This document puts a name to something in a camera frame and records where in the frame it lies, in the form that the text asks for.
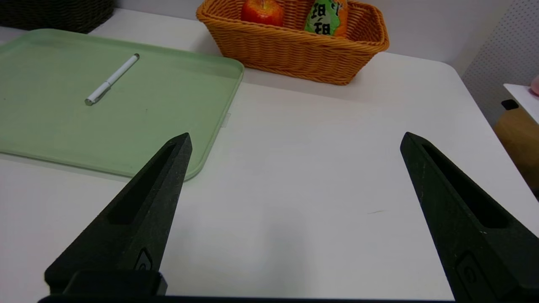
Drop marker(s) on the red apple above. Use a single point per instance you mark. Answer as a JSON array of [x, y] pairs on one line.
[[262, 11]]

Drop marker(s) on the orange snack bag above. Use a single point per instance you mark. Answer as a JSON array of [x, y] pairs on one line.
[[326, 17]]

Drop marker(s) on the white side table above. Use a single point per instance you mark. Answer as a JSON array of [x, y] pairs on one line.
[[524, 99]]

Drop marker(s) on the light green plastic tray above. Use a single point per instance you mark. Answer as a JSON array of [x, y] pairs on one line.
[[126, 113]]

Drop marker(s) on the thin grey white pen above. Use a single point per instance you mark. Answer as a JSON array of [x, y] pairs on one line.
[[111, 80]]

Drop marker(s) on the dark brown wicker basket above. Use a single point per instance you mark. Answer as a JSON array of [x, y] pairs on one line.
[[54, 14]]

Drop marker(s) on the pink peach toy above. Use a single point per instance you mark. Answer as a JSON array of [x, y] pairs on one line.
[[535, 85]]

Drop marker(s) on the orange wicker basket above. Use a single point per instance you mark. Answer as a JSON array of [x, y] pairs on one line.
[[294, 54]]

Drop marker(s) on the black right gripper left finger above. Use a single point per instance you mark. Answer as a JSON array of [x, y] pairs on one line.
[[134, 227]]

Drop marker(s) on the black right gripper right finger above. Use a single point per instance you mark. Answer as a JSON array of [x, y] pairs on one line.
[[463, 227]]

